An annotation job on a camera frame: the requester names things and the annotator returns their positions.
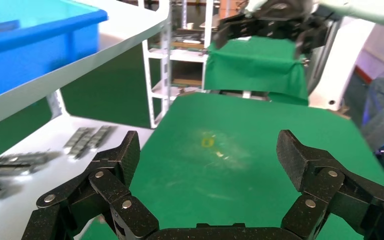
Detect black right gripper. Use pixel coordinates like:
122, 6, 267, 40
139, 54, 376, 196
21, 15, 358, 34
211, 0, 329, 59

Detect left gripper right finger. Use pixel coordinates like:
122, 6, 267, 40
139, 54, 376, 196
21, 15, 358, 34
276, 129, 384, 240

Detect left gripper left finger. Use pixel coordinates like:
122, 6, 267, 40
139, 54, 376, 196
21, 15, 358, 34
21, 130, 160, 240

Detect green hanging cloth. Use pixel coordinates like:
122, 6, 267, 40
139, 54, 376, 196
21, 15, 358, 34
204, 35, 310, 107

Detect silver notched metal strip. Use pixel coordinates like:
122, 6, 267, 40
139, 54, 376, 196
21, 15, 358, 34
68, 132, 104, 161
0, 150, 62, 166
63, 126, 95, 149
0, 178, 25, 202
90, 125, 118, 150
0, 161, 40, 177

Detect white robot body column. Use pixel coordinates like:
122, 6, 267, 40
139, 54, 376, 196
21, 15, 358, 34
307, 16, 377, 112

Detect green table cloth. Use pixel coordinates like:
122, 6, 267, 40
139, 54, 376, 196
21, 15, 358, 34
79, 92, 384, 240

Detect perforated white angle strut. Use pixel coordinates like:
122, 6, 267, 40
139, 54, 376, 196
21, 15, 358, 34
46, 89, 69, 120

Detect yellow square marking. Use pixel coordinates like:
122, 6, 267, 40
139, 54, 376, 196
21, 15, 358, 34
200, 136, 216, 149

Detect white metal rack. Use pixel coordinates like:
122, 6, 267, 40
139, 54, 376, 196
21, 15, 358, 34
141, 0, 215, 130

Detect white metal shelf board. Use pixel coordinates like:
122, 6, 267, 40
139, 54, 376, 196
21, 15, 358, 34
0, 0, 172, 133

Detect blue plastic bin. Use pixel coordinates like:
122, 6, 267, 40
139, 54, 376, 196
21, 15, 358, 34
0, 0, 109, 105

